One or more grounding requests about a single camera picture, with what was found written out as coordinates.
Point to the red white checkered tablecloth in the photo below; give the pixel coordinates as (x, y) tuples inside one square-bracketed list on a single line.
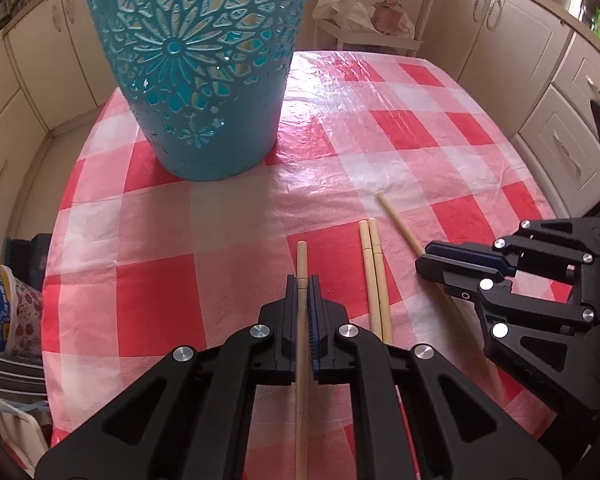
[(230, 220)]

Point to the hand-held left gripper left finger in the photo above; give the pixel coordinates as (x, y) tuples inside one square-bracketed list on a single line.
[(291, 315)]

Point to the striped cloth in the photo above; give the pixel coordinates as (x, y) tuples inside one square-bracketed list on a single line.
[(10, 370)]

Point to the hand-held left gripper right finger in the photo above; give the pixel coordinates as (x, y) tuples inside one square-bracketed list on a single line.
[(314, 322)]

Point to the teal cut-out utensil holder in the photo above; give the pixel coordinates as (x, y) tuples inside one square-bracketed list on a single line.
[(200, 75)]

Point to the floral print bag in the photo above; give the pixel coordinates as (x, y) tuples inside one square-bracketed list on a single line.
[(25, 310)]

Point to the wooden chopstick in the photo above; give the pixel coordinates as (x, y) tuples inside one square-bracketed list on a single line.
[(367, 270), (380, 270), (302, 260), (400, 222)]

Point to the white shelf rack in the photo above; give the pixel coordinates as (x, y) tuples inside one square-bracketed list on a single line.
[(425, 5)]

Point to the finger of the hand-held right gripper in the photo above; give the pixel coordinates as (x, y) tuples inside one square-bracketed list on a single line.
[(455, 282), (460, 255)]

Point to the dark storage box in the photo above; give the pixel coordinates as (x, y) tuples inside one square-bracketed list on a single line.
[(30, 255)]

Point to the cream kitchen cabinets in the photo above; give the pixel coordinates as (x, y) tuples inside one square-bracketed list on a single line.
[(525, 50), (25, 85)]

